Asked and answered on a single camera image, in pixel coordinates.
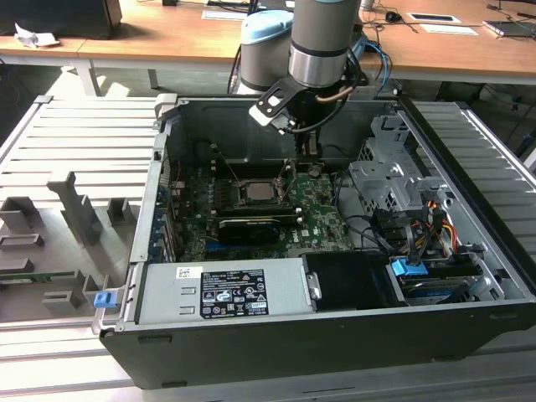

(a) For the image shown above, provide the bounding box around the grey plastic case handle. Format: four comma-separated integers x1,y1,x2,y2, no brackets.
153,94,181,122

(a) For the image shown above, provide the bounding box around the grey metal drive cage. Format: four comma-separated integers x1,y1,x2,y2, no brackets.
347,115,453,219

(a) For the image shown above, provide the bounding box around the grey power supply unit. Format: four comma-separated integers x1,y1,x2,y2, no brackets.
136,257,315,326

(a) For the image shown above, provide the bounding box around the black power supply label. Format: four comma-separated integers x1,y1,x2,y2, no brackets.
200,269,265,320

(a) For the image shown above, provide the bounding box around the blue plastic case latch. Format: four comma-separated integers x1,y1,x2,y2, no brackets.
94,291,116,311

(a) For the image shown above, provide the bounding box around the blue cable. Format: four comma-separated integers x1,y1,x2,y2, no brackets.
363,39,393,95

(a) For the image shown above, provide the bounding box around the yellow red wire bundle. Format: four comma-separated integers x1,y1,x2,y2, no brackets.
404,200,457,256

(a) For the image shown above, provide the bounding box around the green RAM stick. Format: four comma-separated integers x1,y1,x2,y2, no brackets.
0,271,79,284

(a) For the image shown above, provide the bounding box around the black RAM stick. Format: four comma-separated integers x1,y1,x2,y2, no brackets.
214,204,303,222

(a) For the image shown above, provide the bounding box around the metal socket cover frame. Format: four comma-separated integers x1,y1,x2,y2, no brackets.
274,158,299,198

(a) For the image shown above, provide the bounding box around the black box on desk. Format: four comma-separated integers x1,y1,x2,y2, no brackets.
0,0,123,41

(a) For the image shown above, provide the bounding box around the black graphics card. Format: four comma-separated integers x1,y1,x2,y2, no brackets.
217,216,281,246

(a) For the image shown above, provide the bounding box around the wooden desk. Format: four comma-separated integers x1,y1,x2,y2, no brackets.
0,0,536,97

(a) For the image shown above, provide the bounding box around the green motherboard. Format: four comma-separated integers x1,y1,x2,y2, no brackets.
167,161,357,263

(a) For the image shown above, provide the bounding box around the black disk wire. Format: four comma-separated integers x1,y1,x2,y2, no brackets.
371,208,424,269

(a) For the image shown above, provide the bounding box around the grey laptop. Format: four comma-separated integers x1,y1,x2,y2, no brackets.
482,18,536,39

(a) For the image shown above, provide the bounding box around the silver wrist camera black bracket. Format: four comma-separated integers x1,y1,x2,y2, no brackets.
249,78,296,136

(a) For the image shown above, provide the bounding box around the black open PC case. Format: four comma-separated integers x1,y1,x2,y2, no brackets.
98,94,536,390

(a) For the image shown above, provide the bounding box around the white paper sheet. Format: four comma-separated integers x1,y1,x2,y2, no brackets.
420,23,481,37

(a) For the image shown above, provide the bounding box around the black plastic air shroud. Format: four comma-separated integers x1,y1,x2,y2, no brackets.
303,250,399,313

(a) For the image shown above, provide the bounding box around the white framed desk grommet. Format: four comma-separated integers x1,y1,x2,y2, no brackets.
200,8,252,21
408,12,461,24

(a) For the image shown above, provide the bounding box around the crumpled white paper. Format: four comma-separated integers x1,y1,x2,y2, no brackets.
13,23,62,49

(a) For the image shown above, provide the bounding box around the CPU socket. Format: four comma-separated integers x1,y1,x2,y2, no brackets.
236,178,290,209

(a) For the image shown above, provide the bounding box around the grey parts rack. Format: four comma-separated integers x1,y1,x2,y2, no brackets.
0,169,142,323

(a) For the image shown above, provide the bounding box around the hard disk in blue carrier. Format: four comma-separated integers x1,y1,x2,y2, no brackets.
387,257,482,305

